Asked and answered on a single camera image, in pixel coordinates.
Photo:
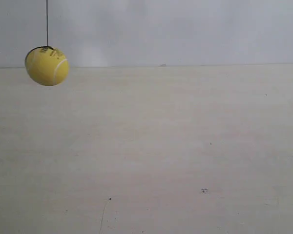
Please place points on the yellow tennis ball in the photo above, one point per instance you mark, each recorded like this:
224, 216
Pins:
46, 65

